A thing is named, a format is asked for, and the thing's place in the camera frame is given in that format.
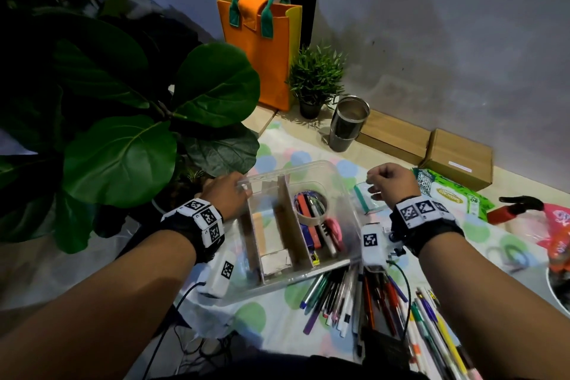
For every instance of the large leafy plant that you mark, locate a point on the large leafy plant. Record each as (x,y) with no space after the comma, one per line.
(120,161)

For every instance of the small pink scissors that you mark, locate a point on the small pink scissors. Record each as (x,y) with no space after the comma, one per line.
(335,232)

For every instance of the person's left forearm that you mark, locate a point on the person's left forearm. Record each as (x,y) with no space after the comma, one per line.
(98,304)

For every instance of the clear tape roll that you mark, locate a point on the clear tape roll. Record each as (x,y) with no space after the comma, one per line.
(307,218)

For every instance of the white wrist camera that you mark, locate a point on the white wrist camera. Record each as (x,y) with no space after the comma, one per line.
(222,273)
(373,246)

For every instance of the green wet wipes pack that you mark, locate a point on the green wet wipes pack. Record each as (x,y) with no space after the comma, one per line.
(450,195)

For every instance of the pink plastic pack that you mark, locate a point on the pink plastic pack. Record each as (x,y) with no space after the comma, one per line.
(559,219)

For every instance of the left marker wristband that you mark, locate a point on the left marker wristband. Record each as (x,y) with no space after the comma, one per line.
(207,219)

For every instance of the labelled cardboard box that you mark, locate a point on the labelled cardboard box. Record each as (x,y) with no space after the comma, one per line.
(458,157)

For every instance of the polka dot tablecloth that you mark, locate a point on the polka dot tablecloth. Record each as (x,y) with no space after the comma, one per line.
(481,237)

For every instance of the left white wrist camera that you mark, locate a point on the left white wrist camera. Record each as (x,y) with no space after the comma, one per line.
(222,273)

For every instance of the white teal small box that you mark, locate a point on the white teal small box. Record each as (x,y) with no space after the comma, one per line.
(372,204)

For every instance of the clear plastic organizer box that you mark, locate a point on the clear plastic organizer box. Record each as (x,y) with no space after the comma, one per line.
(267,224)

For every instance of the white cup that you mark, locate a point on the white cup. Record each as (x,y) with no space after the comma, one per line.
(556,299)

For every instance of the person's black clothing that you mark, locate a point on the person's black clothing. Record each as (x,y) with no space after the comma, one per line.
(289,368)

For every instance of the pile of assorted pens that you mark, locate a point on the pile of assorted pens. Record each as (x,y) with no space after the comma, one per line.
(347,299)

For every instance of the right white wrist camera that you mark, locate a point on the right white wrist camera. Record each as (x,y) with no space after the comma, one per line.
(373,246)

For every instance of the flat plain cardboard box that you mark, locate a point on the flat plain cardboard box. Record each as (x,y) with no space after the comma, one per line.
(394,135)

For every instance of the silver black utility knife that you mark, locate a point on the silver black utility knife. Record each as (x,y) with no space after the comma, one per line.
(325,237)

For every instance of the small potted plant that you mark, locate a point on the small potted plant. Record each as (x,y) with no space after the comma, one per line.
(316,74)

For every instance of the orange felt bag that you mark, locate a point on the orange felt bag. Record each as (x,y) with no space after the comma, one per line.
(267,63)

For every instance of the steel tumbler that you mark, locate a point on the steel tumbler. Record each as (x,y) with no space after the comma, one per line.
(347,126)

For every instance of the right marker wristband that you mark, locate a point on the right marker wristband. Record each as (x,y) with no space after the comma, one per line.
(423,215)

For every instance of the marker wristband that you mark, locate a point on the marker wristband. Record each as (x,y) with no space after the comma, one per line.
(423,215)
(207,219)

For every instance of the person's left hand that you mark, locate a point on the person's left hand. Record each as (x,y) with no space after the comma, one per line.
(225,195)

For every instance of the person's right forearm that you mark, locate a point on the person's right forearm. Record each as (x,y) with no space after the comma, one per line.
(498,304)

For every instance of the red spray bottle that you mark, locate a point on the red spray bottle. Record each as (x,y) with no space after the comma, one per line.
(501,215)

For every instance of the person's right hand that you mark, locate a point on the person's right hand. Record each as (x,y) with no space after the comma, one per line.
(394,184)

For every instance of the small yellow eraser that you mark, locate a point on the small yellow eraser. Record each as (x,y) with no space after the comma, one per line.
(315,258)

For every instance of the blue stapler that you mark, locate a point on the blue stapler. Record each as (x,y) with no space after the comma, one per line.
(309,239)

